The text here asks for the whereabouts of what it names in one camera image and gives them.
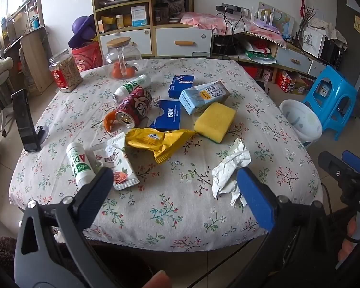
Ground purple hat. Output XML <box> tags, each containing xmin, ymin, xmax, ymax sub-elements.
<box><xmin>68</xmin><ymin>14</ymin><xmax>100</xmax><ymax>48</ymax></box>

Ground person's right hand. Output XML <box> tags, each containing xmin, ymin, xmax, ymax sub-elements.
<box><xmin>337</xmin><ymin>216</ymin><xmax>360</xmax><ymax>264</ymax></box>

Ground pink lace-trimmed cloth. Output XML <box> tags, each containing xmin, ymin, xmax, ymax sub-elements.
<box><xmin>228</xmin><ymin>15</ymin><xmax>288</xmax><ymax>48</ymax></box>

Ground flat blue snack box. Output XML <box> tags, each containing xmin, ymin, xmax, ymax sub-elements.
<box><xmin>149</xmin><ymin>100</ymin><xmax>182</xmax><ymax>132</ymax></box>

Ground white snack packet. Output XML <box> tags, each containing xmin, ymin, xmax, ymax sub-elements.
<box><xmin>91</xmin><ymin>132</ymin><xmax>140</xmax><ymax>191</ymax></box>

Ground blue plastic stool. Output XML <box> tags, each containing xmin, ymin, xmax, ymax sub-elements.
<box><xmin>302</xmin><ymin>65</ymin><xmax>358</xmax><ymax>141</ymax></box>

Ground orange peel piece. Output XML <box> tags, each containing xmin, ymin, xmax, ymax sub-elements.
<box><xmin>103</xmin><ymin>111</ymin><xmax>119</xmax><ymax>132</ymax></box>

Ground white router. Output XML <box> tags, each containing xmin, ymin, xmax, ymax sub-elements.
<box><xmin>251</xmin><ymin>4</ymin><xmax>273</xmax><ymax>26</ymax></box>

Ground person's left hand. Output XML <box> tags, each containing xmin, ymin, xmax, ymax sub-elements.
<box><xmin>145</xmin><ymin>270</ymin><xmax>172</xmax><ymax>288</ymax></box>

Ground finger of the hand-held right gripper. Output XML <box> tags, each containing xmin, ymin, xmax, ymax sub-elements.
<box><xmin>342</xmin><ymin>150</ymin><xmax>360</xmax><ymax>173</ymax></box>
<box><xmin>318</xmin><ymin>151</ymin><xmax>356</xmax><ymax>183</ymax></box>

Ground small blue snack box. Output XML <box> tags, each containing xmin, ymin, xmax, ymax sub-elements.
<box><xmin>168</xmin><ymin>74</ymin><xmax>195</xmax><ymax>99</ymax></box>

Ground white wall paper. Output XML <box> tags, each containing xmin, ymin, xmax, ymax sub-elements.
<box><xmin>345</xmin><ymin>0</ymin><xmax>360</xmax><ymax>15</ymax></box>

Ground red drink can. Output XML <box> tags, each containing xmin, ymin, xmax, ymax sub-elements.
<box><xmin>115</xmin><ymin>86</ymin><xmax>152</xmax><ymax>127</ymax></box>

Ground crumpled white tissue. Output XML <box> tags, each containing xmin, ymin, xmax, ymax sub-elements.
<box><xmin>211</xmin><ymin>138</ymin><xmax>252</xmax><ymax>207</ymax></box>

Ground pink printed cloth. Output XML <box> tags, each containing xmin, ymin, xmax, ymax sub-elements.
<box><xmin>180</xmin><ymin>12</ymin><xmax>228</xmax><ymax>35</ymax></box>

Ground white green drink bottle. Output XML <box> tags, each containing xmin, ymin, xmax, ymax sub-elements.
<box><xmin>66</xmin><ymin>142</ymin><xmax>93</xmax><ymax>187</ymax></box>
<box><xmin>112</xmin><ymin>74</ymin><xmax>151</xmax><ymax>102</ymax></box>

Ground red cardboard box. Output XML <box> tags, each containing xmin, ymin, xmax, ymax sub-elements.
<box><xmin>275</xmin><ymin>70</ymin><xmax>308</xmax><ymax>95</ymax></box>

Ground red bucket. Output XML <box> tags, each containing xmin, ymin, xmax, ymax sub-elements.
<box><xmin>71</xmin><ymin>40</ymin><xmax>104</xmax><ymax>72</ymax></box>

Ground wooden desk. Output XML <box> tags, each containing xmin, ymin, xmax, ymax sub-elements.
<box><xmin>1</xmin><ymin>0</ymin><xmax>53</xmax><ymax>95</ymax></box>

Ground map poster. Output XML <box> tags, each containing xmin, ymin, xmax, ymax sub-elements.
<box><xmin>259</xmin><ymin>1</ymin><xmax>295</xmax><ymax>32</ymax></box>

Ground white plastic bin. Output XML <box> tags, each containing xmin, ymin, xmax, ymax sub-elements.
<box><xmin>279</xmin><ymin>99</ymin><xmax>323</xmax><ymax>149</ymax></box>

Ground wooden shelf cabinet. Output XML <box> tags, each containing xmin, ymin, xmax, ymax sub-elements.
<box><xmin>90</xmin><ymin>0</ymin><xmax>214</xmax><ymax>59</ymax></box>

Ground floral tablecloth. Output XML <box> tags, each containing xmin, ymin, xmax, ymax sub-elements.
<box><xmin>9</xmin><ymin>58</ymin><xmax>323</xmax><ymax>252</ymax></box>

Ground dried twigs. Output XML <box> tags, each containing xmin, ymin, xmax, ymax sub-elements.
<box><xmin>294</xmin><ymin>6</ymin><xmax>321</xmax><ymax>48</ymax></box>

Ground wall power outlet strip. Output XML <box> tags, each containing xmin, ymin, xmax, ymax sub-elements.
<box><xmin>216</xmin><ymin>4</ymin><xmax>249</xmax><ymax>15</ymax></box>

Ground glass jar with wooden lid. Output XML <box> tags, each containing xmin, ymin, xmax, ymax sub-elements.
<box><xmin>103</xmin><ymin>37</ymin><xmax>142</xmax><ymax>80</ymax></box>

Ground low wooden cabinet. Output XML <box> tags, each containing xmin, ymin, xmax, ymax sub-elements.
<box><xmin>211</xmin><ymin>31</ymin><xmax>329</xmax><ymax>80</ymax></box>

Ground blue white shelf box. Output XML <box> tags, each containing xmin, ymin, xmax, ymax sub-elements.
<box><xmin>130</xmin><ymin>5</ymin><xmax>148</xmax><ymax>27</ymax></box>

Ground white drawing sheet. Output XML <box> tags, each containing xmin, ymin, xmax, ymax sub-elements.
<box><xmin>301</xmin><ymin>26</ymin><xmax>326</xmax><ymax>57</ymax></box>

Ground black microwave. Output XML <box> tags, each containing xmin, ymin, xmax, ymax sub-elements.
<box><xmin>319</xmin><ymin>34</ymin><xmax>345</xmax><ymax>66</ymax></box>

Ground red white patterned boxes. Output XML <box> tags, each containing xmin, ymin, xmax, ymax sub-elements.
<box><xmin>243</xmin><ymin>64</ymin><xmax>273</xmax><ymax>81</ymax></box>

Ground patterned cover cloth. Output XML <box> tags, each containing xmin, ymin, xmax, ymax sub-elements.
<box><xmin>307</xmin><ymin>16</ymin><xmax>348</xmax><ymax>48</ymax></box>

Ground black phone stand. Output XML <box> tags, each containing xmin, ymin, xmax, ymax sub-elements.
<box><xmin>11</xmin><ymin>88</ymin><xmax>50</xmax><ymax>152</ymax></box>

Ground plastic jar of nuts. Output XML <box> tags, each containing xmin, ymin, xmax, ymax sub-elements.
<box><xmin>49</xmin><ymin>49</ymin><xmax>84</xmax><ymax>93</ymax></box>

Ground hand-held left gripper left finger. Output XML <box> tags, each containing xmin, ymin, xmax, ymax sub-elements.
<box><xmin>14</xmin><ymin>166</ymin><xmax>118</xmax><ymax>288</ymax></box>

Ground yellow snack wrapper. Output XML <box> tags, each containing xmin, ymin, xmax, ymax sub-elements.
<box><xmin>125</xmin><ymin>128</ymin><xmax>200</xmax><ymax>165</ymax></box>

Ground yellow sponge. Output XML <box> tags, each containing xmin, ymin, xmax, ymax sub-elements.
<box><xmin>194</xmin><ymin>102</ymin><xmax>237</xmax><ymax>143</ymax></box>

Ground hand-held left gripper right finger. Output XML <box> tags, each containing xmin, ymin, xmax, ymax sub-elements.
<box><xmin>236</xmin><ymin>167</ymin><xmax>343</xmax><ymax>288</ymax></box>

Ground green white plastic bag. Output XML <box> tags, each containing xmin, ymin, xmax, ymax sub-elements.
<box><xmin>244</xmin><ymin>40</ymin><xmax>278</xmax><ymax>63</ymax></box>

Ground grey refrigerator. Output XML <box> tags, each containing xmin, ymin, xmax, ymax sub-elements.
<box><xmin>336</xmin><ymin>0</ymin><xmax>360</xmax><ymax>120</ymax></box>

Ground light blue milk carton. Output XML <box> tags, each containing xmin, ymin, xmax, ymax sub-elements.
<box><xmin>179</xmin><ymin>81</ymin><xmax>230</xmax><ymax>115</ymax></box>

